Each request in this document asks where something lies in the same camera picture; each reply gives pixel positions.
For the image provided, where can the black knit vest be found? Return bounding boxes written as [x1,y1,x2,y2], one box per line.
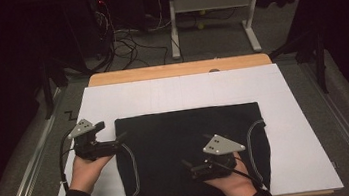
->
[111,99,277,196]

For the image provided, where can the dark metal stand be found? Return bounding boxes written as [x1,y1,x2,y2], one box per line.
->
[36,52,74,121]
[266,24,331,101]

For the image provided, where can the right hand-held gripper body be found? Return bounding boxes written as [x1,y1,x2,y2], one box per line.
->
[185,128,249,183]

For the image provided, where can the metal floor rail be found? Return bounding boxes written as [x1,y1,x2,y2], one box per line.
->
[0,87,76,196]
[298,55,349,196]

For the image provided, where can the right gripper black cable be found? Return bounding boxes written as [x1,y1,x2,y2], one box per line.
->
[209,153,270,196]

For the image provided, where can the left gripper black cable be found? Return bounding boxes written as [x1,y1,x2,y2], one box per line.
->
[54,127,85,194]

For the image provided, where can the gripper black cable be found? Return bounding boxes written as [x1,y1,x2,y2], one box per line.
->
[54,127,85,194]
[209,153,270,196]

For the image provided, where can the tangle of black cables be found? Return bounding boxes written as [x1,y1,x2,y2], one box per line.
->
[91,0,173,75]

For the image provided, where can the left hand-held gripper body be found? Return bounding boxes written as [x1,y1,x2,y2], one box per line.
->
[65,114,124,165]

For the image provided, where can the wooden table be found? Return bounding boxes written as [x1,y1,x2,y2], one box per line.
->
[43,45,336,196]

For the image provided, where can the white board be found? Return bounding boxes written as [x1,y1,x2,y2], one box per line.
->
[37,56,345,196]

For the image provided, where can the white metal table frame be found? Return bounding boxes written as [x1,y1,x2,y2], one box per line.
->
[165,0,270,63]

